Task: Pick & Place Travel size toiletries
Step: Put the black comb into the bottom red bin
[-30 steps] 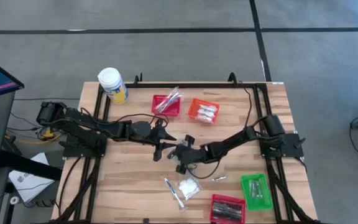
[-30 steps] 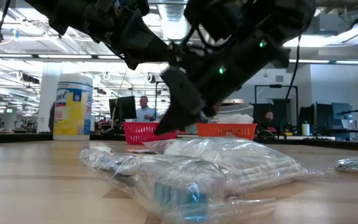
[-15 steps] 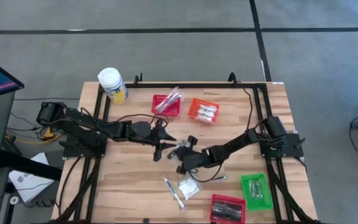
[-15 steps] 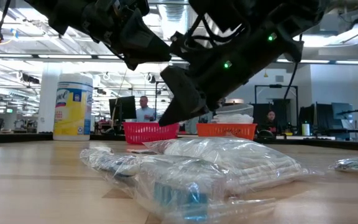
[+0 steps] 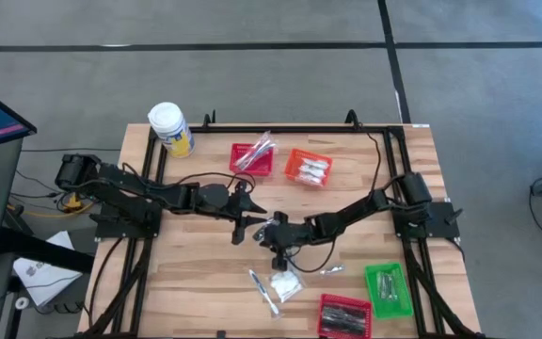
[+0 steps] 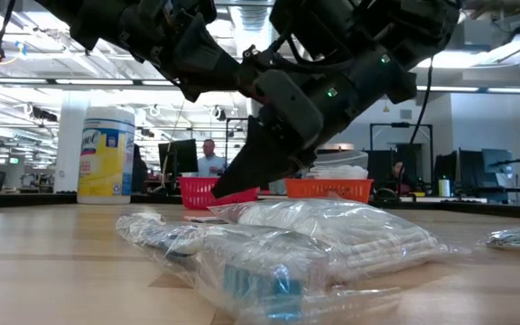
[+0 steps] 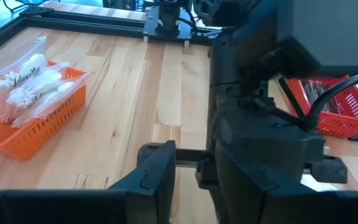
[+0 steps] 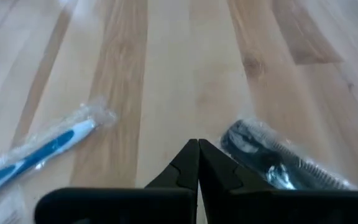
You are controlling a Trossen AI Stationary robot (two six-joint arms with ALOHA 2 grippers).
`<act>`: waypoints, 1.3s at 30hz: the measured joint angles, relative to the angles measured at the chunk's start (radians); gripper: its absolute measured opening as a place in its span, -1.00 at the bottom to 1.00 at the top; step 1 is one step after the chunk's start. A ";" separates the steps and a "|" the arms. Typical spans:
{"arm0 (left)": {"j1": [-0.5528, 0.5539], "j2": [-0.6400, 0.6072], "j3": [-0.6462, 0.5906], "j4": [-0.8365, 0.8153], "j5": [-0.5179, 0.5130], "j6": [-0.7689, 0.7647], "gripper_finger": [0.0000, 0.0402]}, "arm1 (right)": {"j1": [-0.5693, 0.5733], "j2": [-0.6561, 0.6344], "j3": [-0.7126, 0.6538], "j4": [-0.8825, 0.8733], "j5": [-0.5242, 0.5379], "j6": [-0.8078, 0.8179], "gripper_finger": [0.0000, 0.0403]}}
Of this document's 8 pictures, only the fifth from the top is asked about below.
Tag white paper sheet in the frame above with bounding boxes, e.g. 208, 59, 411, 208
12, 230, 85, 308

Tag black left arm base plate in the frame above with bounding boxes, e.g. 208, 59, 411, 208
94, 200, 164, 239

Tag yellow cable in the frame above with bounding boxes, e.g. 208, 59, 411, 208
7, 195, 94, 219

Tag hair ties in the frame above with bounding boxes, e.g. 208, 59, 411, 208
296, 173, 325, 187
298, 165, 327, 179
300, 157, 331, 170

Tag blue toothbrush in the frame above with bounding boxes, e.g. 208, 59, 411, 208
237, 134, 276, 166
247, 266, 282, 319
235, 140, 277, 171

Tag black metal table frame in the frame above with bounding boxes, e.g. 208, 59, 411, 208
80, 108, 486, 339

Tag red plastic mesh basket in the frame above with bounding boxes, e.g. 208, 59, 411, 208
228, 142, 276, 178
316, 293, 374, 339

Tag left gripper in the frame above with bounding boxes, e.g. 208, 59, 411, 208
227, 181, 269, 246

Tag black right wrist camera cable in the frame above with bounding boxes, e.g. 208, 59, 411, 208
283, 237, 339, 275

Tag clear bag with black parts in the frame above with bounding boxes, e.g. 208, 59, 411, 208
376, 271, 390, 300

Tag black comb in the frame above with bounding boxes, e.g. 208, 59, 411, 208
321, 317, 366, 330
322, 304, 368, 315
321, 311, 367, 323
320, 324, 365, 337

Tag yellow white wipes canister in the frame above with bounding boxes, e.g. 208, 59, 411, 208
147, 101, 196, 159

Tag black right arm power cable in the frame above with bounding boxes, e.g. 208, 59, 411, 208
353, 122, 384, 199

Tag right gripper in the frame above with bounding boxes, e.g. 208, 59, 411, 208
259, 211, 311, 272

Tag orange plastic mesh basket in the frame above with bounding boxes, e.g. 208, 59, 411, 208
283, 147, 334, 188

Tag black support beam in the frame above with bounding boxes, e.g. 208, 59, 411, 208
0, 227, 96, 275

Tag cotton balls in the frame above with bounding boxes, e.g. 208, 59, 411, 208
268, 266, 305, 303

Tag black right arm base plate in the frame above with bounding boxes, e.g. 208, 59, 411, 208
391, 201, 461, 240

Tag black left wrist camera cable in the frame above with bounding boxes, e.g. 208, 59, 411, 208
120, 162, 257, 195

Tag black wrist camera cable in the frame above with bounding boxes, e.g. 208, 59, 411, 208
120, 162, 257, 195
283, 237, 339, 275

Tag green plastic mesh basket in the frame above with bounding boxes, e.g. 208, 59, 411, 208
363, 262, 415, 320

